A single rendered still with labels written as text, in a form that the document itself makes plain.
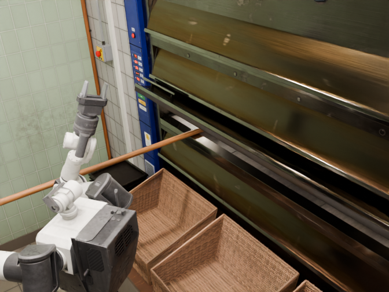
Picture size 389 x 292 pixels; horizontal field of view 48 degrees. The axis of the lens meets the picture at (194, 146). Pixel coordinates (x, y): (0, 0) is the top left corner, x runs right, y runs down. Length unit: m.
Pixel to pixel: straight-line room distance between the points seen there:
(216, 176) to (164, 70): 0.65
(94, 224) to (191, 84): 1.00
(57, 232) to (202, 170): 1.12
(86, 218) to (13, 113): 1.84
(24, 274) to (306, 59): 1.17
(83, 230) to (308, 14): 1.05
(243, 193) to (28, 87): 1.75
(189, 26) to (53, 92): 1.47
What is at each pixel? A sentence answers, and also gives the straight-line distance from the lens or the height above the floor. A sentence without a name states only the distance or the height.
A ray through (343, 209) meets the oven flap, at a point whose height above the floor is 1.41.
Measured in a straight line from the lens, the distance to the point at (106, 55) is 3.04.
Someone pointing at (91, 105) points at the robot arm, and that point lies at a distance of 1.73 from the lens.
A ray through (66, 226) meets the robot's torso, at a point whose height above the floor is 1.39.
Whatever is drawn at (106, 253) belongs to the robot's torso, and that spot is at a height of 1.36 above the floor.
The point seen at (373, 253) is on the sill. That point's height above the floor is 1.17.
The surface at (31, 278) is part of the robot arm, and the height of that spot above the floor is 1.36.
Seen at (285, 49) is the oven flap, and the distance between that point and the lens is 1.72.
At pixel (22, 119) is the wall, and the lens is 3.35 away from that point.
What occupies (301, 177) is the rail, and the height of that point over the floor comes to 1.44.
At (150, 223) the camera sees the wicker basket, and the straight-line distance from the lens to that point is 2.78.
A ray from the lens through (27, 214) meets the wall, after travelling 3.69.
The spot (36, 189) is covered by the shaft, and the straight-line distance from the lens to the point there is 2.18.
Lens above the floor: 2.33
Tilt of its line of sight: 29 degrees down
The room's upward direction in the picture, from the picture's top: 4 degrees counter-clockwise
